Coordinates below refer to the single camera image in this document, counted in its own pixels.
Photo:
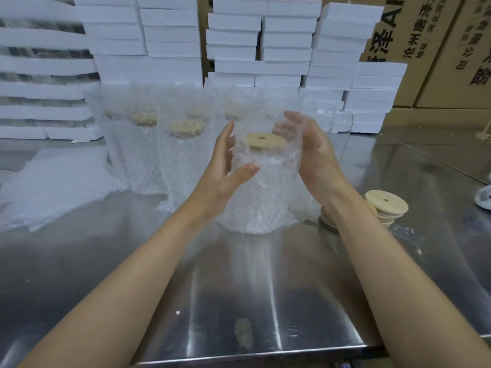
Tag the person's right hand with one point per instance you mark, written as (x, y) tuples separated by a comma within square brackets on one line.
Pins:
[(320, 160)]

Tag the person's left hand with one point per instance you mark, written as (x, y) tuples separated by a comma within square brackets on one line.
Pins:
[(216, 180)]

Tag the person's left thumb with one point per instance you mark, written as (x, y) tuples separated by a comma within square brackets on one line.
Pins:
[(247, 170)]

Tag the person's right thumb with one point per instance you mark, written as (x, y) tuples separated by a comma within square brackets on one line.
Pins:
[(296, 117)]

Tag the clear bubble wrap bag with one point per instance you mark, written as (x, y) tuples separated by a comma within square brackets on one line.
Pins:
[(264, 195)]

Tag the person's right forearm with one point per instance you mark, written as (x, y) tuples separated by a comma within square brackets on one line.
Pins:
[(395, 279)]

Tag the person's left forearm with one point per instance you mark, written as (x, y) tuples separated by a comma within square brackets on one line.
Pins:
[(126, 287)]

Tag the clear glass cup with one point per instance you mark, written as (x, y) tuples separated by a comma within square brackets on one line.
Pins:
[(342, 122), (324, 119)]

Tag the round wooden lid with hole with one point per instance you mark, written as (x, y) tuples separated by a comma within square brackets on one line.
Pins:
[(266, 141)]

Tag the stack of white foam boxes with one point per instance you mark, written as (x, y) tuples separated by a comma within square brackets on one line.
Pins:
[(284, 45)]

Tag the row of bubble-wrapped cups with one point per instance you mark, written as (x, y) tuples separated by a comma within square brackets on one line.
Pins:
[(153, 157)]

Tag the stack of wooden lids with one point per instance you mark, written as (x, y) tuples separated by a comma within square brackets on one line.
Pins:
[(385, 205)]

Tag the brown cardboard carton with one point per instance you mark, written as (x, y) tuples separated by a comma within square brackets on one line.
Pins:
[(433, 116), (414, 38), (460, 65)]

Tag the pile of bubble wrap sheets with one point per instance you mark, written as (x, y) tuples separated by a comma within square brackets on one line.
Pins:
[(50, 183)]

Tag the white plastic object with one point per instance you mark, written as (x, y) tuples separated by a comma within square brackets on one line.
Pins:
[(484, 198)]

